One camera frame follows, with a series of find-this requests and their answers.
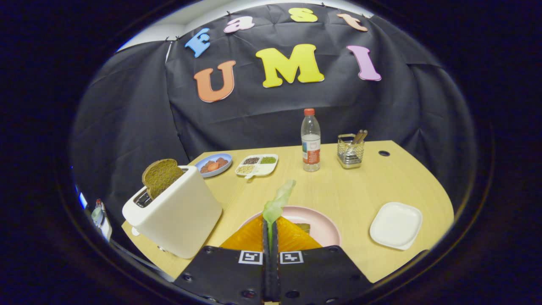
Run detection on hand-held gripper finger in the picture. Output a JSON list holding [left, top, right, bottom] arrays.
[[271, 216, 374, 305], [173, 214, 272, 305]]

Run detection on green lettuce leaf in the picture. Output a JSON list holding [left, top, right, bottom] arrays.
[[262, 179, 297, 255]]

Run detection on brown bread slice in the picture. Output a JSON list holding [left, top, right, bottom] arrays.
[[141, 159, 185, 200]]

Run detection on pink round plate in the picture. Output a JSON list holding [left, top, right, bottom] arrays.
[[241, 206, 342, 247]]

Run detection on white toaster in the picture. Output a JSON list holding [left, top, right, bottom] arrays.
[[122, 165, 223, 259]]

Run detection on white divided dish with beans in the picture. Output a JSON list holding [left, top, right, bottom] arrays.
[[235, 154, 279, 179]]

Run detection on red tomato and meat slices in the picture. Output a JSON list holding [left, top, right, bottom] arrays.
[[200, 157, 229, 173]]

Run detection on blue round plate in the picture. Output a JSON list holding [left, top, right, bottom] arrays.
[[195, 153, 233, 178]]

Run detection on white square plate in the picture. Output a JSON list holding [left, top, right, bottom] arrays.
[[369, 202, 423, 251]]

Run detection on clear water bottle red cap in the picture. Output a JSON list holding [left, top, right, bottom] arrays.
[[301, 108, 321, 172]]

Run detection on small colourful object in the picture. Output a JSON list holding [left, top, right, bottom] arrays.
[[91, 198, 113, 243]]

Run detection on metal wire utensil holder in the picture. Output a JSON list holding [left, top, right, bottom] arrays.
[[337, 134, 365, 169]]

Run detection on wooden-handled utensils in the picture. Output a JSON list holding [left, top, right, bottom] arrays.
[[348, 129, 368, 153]]

